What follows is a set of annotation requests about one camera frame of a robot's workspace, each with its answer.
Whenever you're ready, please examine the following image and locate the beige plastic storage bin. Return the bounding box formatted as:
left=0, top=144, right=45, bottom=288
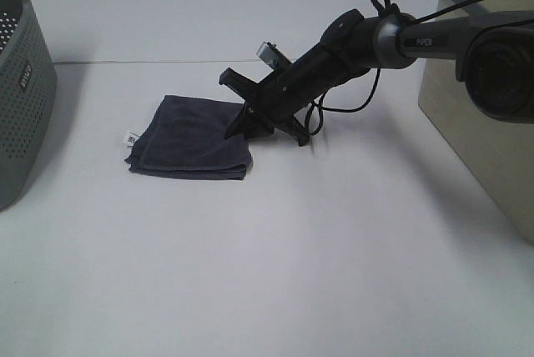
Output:
left=418, top=0, right=533, bottom=241

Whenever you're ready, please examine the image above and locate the dark grey towel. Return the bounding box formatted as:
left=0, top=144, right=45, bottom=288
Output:
left=125, top=95, right=252, bottom=180

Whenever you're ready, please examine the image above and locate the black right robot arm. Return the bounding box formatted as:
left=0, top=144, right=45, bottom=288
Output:
left=219, top=9, right=533, bottom=145

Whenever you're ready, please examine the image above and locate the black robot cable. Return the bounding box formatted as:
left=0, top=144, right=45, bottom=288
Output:
left=306, top=0, right=534, bottom=138

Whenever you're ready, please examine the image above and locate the grey perforated plastic basket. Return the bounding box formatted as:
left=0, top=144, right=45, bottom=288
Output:
left=1, top=0, right=57, bottom=209

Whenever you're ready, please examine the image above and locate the white towel care label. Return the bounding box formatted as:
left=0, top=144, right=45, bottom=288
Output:
left=122, top=131, right=139, bottom=147

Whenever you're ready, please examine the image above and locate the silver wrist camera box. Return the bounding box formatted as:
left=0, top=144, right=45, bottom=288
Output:
left=256, top=42, right=291, bottom=71

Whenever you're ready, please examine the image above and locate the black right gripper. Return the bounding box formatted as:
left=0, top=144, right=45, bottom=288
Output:
left=219, top=46, right=350, bottom=146

